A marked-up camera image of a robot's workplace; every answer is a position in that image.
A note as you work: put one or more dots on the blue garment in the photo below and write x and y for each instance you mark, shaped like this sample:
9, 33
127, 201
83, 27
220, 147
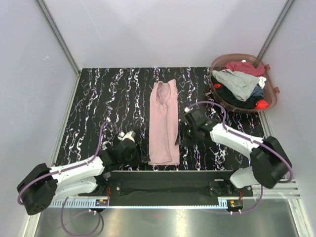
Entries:
257, 91

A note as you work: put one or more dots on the small electronics board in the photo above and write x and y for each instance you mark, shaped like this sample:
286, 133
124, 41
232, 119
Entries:
101, 202
235, 205

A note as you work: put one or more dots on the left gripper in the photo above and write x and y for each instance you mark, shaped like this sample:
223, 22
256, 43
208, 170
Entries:
140, 156

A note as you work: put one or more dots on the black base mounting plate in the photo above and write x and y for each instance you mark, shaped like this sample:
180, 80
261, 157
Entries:
198, 179

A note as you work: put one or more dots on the red orange garment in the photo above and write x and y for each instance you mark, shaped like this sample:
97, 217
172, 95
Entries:
261, 104

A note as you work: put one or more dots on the aluminium corner post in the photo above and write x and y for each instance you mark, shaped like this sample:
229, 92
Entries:
276, 27
58, 36

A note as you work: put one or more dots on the right aluminium corner post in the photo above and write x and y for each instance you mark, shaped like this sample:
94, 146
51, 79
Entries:
276, 27

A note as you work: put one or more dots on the right small electronics board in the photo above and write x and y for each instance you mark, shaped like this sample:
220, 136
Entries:
235, 205

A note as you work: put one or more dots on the left small electronics board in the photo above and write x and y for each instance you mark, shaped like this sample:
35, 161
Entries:
101, 202

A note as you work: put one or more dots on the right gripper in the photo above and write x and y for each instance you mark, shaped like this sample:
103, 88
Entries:
182, 138

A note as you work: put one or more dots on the brown plastic laundry basket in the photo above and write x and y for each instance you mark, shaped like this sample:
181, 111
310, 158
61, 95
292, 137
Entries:
270, 92

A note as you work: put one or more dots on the pink tank top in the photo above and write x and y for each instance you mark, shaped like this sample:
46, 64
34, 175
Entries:
163, 124

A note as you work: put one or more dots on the white garment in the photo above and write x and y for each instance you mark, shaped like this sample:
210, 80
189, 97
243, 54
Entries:
262, 81

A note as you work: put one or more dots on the left aluminium corner post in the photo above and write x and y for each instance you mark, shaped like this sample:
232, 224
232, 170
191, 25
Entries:
58, 36

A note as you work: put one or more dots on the maroon garment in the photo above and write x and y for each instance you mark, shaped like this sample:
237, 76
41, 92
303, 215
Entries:
245, 67

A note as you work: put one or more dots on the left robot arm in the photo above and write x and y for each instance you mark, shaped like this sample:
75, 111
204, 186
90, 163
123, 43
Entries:
44, 184

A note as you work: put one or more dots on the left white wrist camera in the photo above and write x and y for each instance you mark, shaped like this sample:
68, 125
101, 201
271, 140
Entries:
129, 135

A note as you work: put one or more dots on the aluminium frame rail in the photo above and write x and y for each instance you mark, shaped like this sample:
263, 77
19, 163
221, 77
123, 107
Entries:
279, 188

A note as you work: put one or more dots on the black garment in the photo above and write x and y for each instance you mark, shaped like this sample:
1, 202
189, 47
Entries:
228, 97

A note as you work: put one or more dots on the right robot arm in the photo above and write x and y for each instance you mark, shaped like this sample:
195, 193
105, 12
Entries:
268, 161

